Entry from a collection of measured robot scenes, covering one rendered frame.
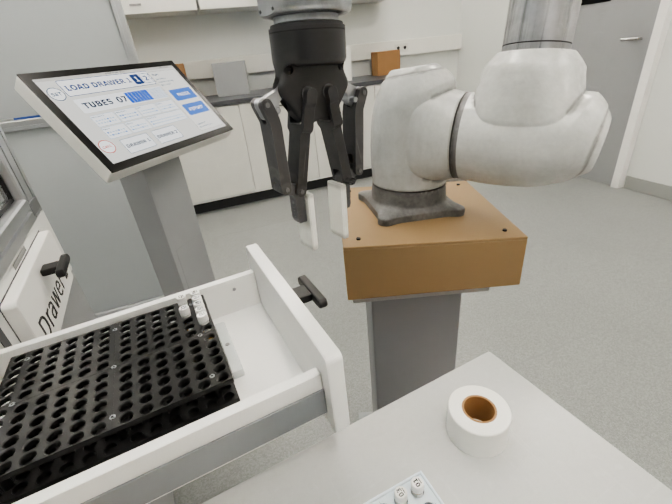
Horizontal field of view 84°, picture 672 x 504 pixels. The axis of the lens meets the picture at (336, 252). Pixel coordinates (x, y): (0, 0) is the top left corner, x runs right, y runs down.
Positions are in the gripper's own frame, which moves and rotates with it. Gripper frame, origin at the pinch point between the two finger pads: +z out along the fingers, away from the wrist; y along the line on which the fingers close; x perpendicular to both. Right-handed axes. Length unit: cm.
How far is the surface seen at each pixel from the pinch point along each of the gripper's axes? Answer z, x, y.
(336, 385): 11.7, 13.2, 8.6
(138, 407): 11.4, 3.6, 24.9
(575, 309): 95, -18, -148
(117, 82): -15, -98, 4
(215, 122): 0, -99, -23
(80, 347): 11.5, -10.7, 28.7
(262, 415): 13.6, 10.2, 15.5
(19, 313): 10.4, -22.7, 34.5
